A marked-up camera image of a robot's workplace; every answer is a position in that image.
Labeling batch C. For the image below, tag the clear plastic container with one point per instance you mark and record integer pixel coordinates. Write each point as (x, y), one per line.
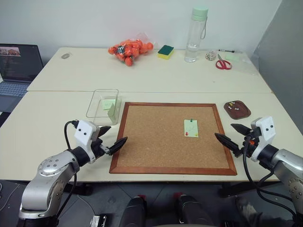
(99, 119)

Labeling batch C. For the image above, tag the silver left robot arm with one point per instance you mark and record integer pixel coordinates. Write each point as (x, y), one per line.
(47, 179)

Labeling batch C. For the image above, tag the clear bottle with green lid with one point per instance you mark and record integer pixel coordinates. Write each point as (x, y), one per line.
(193, 35)

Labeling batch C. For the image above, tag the green and yellow sponge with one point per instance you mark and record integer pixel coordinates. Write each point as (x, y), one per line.
(165, 50)

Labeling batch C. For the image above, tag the wood framed cork board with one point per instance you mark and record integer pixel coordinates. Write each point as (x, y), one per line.
(154, 142)

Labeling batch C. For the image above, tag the clear glass jar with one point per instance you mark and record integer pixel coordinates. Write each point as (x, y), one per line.
(210, 56)

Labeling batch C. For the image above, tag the brown wooden tray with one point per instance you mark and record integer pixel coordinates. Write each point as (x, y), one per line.
(241, 113)

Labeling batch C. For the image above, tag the black marker pen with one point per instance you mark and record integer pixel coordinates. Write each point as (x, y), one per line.
(227, 50)

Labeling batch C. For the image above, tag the dark rounded shape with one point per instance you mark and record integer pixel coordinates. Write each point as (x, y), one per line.
(135, 212)
(189, 210)

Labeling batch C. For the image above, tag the small grey floor device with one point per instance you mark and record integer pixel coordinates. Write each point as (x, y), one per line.
(99, 220)

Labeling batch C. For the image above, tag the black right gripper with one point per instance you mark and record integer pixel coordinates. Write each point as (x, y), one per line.
(253, 137)

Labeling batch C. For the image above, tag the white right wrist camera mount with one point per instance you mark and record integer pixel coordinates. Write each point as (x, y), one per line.
(266, 127)

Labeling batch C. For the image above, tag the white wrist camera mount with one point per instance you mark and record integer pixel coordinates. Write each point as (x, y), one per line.
(82, 132)
(266, 127)

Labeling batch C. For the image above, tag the plastic bag of orange balls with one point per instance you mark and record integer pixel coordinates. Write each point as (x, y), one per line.
(127, 49)

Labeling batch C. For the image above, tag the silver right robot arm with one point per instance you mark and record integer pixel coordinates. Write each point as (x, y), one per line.
(284, 163)

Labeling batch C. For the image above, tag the black table foot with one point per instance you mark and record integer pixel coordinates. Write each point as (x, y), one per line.
(236, 189)

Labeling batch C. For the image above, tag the clear plastic bag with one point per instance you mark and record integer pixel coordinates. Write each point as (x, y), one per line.
(246, 67)

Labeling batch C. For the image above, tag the dark grey laptop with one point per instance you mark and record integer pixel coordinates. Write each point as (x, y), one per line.
(19, 63)

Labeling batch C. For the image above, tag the light green paper note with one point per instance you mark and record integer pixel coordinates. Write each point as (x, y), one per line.
(191, 128)
(106, 104)
(112, 112)

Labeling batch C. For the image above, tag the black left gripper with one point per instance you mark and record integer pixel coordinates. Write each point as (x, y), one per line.
(97, 147)

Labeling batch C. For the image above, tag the grey partition panel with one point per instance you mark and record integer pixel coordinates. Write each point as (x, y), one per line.
(281, 71)

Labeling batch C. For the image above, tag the small grey oval object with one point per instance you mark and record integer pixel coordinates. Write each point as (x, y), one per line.
(65, 56)

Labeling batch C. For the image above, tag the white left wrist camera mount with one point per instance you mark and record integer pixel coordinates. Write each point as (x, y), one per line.
(82, 132)

